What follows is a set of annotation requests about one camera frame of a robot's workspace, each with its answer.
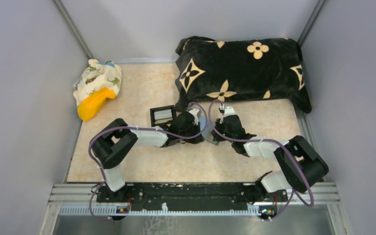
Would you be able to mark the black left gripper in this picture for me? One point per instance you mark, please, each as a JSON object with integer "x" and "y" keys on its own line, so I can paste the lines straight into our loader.
{"x": 195, "y": 140}

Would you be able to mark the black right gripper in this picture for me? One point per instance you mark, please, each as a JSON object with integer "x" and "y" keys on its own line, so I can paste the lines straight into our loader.
{"x": 217, "y": 137}

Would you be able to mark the grey card holder wallet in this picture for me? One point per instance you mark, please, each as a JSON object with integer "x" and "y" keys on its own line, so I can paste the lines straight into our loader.
{"x": 207, "y": 131}

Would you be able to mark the black compartment tray box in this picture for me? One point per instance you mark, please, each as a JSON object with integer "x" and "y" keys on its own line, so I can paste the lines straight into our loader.
{"x": 160, "y": 115}

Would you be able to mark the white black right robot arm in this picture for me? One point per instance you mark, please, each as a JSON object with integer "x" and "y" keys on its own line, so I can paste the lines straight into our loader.
{"x": 300, "y": 165}

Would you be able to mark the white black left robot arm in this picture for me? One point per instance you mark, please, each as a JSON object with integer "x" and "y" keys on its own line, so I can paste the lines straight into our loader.
{"x": 110, "y": 147}

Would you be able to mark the black floral pillow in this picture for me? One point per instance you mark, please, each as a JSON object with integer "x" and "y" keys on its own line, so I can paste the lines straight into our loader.
{"x": 234, "y": 71}

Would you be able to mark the yellow cloth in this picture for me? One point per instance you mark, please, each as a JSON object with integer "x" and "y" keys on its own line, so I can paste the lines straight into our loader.
{"x": 91, "y": 105}

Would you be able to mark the dinosaur print cloth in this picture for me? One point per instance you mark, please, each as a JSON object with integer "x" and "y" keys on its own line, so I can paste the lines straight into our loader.
{"x": 95, "y": 77}

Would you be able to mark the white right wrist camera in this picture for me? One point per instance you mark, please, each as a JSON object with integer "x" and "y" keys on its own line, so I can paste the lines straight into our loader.
{"x": 226, "y": 111}

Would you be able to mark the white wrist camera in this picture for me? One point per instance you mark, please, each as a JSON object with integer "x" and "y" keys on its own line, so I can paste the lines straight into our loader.
{"x": 196, "y": 113}
{"x": 226, "y": 111}

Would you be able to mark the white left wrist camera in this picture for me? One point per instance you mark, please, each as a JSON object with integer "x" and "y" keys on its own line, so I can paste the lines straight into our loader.
{"x": 196, "y": 113}

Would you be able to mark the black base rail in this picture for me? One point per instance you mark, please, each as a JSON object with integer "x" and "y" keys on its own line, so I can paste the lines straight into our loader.
{"x": 185, "y": 197}

